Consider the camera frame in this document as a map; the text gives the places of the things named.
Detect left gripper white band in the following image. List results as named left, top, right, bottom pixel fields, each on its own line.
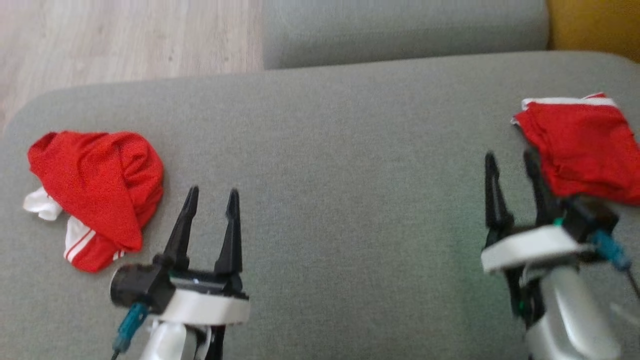
left=154, top=186, right=251, bottom=326

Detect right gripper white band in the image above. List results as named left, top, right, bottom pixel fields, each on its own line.
left=480, top=150, right=596, bottom=274

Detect red Bulls basketball shorts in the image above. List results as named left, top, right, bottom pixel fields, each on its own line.
left=510, top=92, right=640, bottom=207

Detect red basketball jersey number 23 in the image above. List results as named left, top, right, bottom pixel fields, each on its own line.
left=22, top=130, right=165, bottom=274

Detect large grey sofa seat cushion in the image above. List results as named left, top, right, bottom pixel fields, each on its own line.
left=0, top=50, right=640, bottom=360

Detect large yellow sofa backrest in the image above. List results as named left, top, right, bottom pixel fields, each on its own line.
left=545, top=0, right=640, bottom=64

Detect grey sofa backrest cushion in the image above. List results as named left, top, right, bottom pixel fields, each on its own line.
left=262, top=0, right=550, bottom=70

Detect right arm teal-plug cable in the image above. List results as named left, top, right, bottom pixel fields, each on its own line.
left=589, top=229, right=640, bottom=302

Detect arm teal-plug cable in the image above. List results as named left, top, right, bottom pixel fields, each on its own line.
left=111, top=301, right=150, bottom=360
left=589, top=229, right=640, bottom=302

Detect left arm teal-plug cable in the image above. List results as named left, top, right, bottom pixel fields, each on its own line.
left=111, top=301, right=150, bottom=360

